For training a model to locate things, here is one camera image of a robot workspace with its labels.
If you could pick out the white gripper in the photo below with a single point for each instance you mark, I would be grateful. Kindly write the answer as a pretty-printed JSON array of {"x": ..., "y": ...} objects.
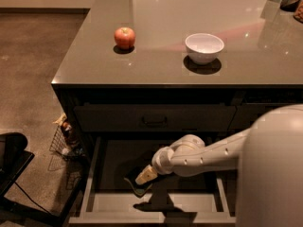
[{"x": 160, "y": 162}]

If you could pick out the dark kitchen counter cabinet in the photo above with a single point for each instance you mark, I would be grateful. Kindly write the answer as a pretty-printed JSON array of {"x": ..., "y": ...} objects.
[{"x": 263, "y": 50}]

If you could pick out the black top drawer handle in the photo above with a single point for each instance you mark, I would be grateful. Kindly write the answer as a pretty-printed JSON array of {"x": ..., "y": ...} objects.
[{"x": 155, "y": 122}]

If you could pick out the red apple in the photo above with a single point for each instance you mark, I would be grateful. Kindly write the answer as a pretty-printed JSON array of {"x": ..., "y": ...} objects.
[{"x": 124, "y": 38}]

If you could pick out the closed top drawer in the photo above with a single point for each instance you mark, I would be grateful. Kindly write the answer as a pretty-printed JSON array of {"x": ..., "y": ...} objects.
[{"x": 154, "y": 117}]

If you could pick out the white ceramic bowl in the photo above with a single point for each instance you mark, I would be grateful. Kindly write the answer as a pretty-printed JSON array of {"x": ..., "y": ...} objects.
[{"x": 203, "y": 48}]

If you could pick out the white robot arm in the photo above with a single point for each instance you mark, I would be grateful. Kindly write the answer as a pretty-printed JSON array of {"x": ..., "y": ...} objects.
[{"x": 268, "y": 157}]

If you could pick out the wire basket with items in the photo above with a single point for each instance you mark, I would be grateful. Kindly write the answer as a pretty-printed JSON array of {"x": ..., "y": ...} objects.
[{"x": 65, "y": 142}]

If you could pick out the right side closed drawers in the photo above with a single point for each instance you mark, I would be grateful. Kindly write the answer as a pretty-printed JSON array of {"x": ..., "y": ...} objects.
[{"x": 251, "y": 104}]

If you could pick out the open middle drawer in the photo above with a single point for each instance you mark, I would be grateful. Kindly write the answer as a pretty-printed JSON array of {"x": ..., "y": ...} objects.
[{"x": 206, "y": 200}]

